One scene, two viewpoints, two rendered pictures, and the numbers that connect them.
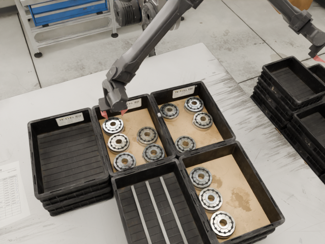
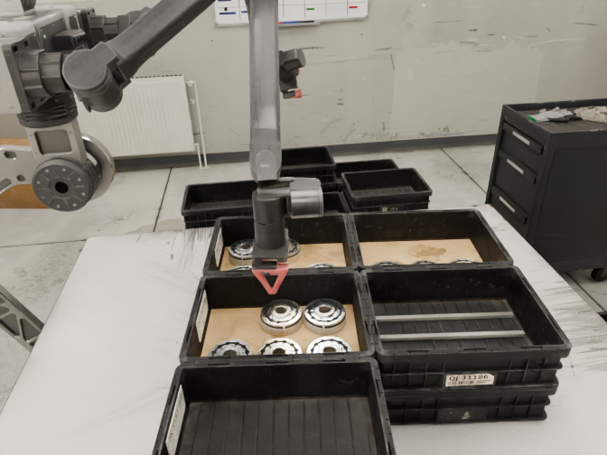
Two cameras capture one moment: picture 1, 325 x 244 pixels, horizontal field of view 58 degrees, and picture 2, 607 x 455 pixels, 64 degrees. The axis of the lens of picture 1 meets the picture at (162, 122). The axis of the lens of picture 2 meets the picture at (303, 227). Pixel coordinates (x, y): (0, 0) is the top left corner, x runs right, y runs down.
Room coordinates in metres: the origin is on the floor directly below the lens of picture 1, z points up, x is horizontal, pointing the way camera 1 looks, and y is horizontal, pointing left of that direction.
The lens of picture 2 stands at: (0.40, 0.91, 1.65)
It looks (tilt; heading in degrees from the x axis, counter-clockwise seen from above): 30 degrees down; 292
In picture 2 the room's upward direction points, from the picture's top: 2 degrees counter-clockwise
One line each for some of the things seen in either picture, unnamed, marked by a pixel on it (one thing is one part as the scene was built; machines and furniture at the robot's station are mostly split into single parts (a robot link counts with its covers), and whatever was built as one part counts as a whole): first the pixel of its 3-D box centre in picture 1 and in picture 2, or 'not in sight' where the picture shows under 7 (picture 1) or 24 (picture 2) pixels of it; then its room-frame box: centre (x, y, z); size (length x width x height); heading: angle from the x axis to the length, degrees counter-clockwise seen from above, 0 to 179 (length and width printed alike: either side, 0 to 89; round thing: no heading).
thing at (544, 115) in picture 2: not in sight; (551, 114); (0.13, -1.73, 0.88); 0.25 x 0.19 x 0.03; 28
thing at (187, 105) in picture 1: (194, 103); (246, 248); (1.03, -0.16, 0.86); 0.10 x 0.10 x 0.01
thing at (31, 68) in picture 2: not in sight; (43, 73); (1.19, 0.23, 1.45); 0.09 x 0.08 x 0.12; 118
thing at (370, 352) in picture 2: (131, 131); (278, 314); (0.78, 0.14, 0.92); 0.40 x 0.30 x 0.02; 22
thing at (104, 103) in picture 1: (111, 98); (270, 234); (0.76, 0.20, 1.17); 0.10 x 0.07 x 0.07; 112
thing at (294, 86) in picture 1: (284, 98); (229, 233); (1.56, -0.93, 0.37); 0.40 x 0.30 x 0.45; 28
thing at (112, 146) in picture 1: (118, 142); (279, 355); (0.76, 0.20, 0.86); 0.10 x 0.10 x 0.01
